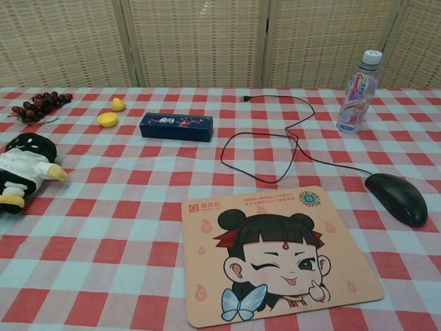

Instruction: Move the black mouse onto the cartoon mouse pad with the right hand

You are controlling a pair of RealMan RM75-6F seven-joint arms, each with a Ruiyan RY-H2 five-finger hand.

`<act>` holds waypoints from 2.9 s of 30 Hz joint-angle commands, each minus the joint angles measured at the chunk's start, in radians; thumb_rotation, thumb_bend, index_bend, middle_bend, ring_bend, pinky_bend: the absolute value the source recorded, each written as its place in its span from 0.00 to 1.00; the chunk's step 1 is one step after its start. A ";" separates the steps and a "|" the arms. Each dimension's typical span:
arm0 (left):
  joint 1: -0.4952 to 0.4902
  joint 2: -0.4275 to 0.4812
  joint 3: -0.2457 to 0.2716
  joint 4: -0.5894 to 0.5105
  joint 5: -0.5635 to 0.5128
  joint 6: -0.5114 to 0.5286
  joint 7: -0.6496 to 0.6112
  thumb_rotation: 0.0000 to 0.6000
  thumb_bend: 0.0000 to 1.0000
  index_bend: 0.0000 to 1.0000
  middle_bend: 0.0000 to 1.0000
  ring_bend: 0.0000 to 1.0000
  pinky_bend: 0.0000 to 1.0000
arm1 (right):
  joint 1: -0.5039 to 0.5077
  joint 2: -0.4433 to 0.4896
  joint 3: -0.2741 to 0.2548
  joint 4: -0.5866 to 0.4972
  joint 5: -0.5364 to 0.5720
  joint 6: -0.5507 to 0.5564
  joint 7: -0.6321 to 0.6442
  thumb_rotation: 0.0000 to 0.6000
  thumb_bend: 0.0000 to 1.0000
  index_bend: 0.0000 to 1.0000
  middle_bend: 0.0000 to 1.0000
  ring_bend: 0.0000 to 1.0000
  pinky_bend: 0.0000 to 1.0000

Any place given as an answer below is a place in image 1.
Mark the black computer mouse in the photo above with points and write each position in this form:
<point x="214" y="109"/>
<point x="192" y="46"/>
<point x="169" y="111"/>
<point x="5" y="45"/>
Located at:
<point x="396" y="198"/>

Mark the cartoon girl mouse pad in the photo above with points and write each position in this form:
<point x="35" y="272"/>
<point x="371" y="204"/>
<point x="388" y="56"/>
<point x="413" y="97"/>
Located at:
<point x="275" y="241"/>

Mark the dark blue printed box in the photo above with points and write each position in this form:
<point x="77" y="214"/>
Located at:
<point x="175" y="127"/>

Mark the small yellow toy piece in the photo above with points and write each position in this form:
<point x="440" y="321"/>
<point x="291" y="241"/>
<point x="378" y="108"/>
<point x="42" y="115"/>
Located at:
<point x="118" y="105"/>

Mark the red white checkered tablecloth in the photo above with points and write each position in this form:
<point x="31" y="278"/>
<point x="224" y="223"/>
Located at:
<point x="113" y="224"/>

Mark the round yellow egg tart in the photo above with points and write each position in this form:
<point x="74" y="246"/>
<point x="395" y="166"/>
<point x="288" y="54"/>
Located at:
<point x="107" y="119"/>

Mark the woven bamboo folding screen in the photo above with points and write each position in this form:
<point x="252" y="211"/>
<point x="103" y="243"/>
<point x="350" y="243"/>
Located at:
<point x="193" y="41"/>

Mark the clear plastic water bottle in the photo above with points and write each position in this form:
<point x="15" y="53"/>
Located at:
<point x="356" y="98"/>

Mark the dark red grape bunch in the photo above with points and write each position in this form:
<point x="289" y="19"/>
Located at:
<point x="38" y="105"/>

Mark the black-headed plush doll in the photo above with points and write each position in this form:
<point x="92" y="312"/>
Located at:
<point x="24" y="165"/>

